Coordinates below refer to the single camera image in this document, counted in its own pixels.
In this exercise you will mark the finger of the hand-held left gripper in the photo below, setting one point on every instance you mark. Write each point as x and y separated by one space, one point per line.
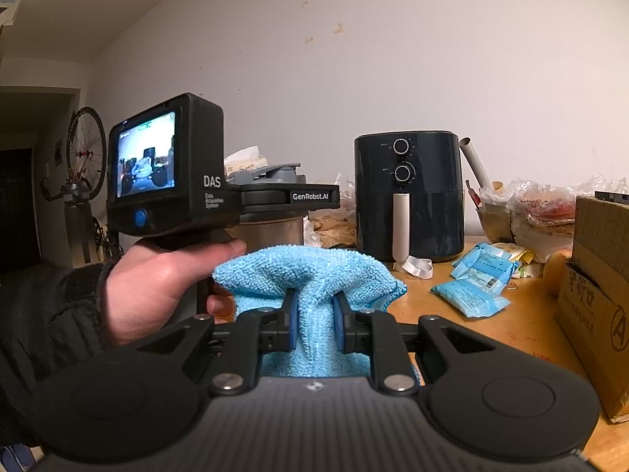
314 209

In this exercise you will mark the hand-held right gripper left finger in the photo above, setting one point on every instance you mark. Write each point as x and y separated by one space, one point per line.
292 319

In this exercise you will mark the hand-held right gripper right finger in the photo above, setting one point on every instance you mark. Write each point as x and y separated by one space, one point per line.
338 324

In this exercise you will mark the blue microfibre cloth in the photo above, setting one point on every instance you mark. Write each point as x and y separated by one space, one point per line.
314 275

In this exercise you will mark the person's left forearm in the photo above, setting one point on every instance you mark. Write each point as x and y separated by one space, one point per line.
49 329

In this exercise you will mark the person's left hand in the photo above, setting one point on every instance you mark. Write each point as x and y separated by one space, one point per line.
147 290

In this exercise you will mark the plastic bag of flatbread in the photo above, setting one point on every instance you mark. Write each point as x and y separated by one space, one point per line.
329 226

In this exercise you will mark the tissue box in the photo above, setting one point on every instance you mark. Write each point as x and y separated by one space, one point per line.
245 161

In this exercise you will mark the black air fryer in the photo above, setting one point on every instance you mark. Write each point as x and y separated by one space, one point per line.
432 216

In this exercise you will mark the bicycle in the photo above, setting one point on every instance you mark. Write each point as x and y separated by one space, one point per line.
78 216

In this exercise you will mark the red plastic utensil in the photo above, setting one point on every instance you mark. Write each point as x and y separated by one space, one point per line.
472 194

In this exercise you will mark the white cardboard tube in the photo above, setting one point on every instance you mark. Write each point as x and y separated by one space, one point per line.
476 162

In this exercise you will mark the plastic tub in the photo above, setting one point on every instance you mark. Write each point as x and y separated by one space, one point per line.
496 216

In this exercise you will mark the yellow paper packets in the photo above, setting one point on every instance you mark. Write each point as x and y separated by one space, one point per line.
523 258

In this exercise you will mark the yellow fruit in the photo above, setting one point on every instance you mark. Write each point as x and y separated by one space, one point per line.
558 273

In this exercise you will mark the clear plastic food bag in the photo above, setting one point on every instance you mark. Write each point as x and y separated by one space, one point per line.
545 211

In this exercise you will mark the large cardboard box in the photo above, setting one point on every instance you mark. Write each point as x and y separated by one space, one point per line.
599 265

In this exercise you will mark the black flat device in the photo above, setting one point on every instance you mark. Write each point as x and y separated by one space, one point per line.
614 195

